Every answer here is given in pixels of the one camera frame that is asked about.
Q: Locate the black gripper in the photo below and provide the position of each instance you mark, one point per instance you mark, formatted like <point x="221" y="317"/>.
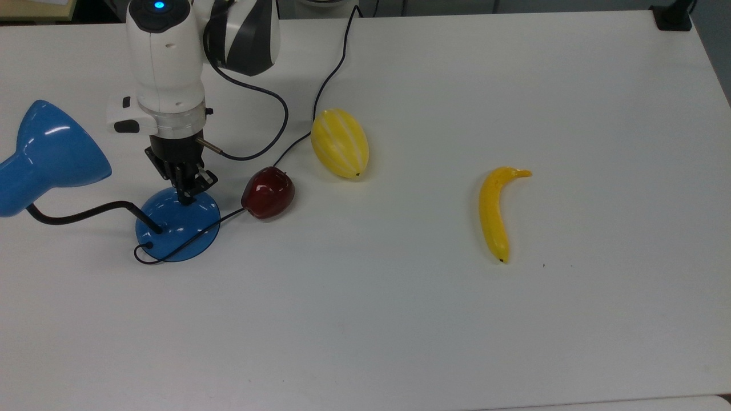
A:
<point x="174" y="151"/>

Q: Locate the blue desk lamp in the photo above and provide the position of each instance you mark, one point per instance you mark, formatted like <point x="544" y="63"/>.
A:
<point x="51" y="148"/>

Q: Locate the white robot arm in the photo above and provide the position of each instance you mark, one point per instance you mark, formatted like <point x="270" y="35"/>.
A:
<point x="165" y="57"/>

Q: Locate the dark red apple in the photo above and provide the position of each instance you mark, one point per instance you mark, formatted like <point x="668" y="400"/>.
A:
<point x="268" y="194"/>

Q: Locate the yellow striped melon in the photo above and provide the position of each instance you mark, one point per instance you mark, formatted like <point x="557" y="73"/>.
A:
<point x="340" y="142"/>

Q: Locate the wooden board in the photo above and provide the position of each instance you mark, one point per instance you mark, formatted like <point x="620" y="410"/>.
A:
<point x="34" y="8"/>

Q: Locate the yellow banana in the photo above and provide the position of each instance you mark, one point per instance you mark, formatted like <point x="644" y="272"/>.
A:
<point x="494" y="211"/>

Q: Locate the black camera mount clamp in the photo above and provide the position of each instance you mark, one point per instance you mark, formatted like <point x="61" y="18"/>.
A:
<point x="674" y="16"/>

